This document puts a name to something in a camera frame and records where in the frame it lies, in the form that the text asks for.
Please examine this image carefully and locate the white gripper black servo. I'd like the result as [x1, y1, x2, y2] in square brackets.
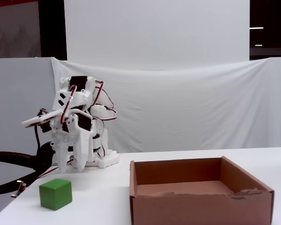
[49, 109, 96, 174]

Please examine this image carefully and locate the green cube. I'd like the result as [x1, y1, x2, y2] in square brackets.
[39, 178, 73, 211]

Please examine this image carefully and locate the brown cardboard box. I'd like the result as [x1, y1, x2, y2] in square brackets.
[129, 156, 275, 225]

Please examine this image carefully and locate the grey partition panel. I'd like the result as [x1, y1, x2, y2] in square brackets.
[0, 57, 54, 157]

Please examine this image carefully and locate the white cloth backdrop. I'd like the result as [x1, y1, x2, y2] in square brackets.
[51, 56, 281, 154]

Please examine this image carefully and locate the dark brown door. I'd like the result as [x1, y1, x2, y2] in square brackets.
[0, 0, 42, 59]

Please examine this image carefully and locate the white backdrop board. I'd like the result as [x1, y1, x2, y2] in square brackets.
[64, 0, 251, 71]

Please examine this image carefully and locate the red white base cable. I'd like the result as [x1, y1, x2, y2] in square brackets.
[36, 158, 75, 181]

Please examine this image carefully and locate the black camera cable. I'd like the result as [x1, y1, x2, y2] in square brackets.
[34, 125, 43, 157]

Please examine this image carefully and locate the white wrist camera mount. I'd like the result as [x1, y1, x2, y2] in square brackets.
[21, 109, 63, 129]

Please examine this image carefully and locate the red black gripper servo cable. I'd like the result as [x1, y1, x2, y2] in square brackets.
[60, 85, 78, 125]

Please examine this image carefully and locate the red black arm servo cable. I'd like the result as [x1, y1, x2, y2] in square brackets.
[93, 81, 119, 122]

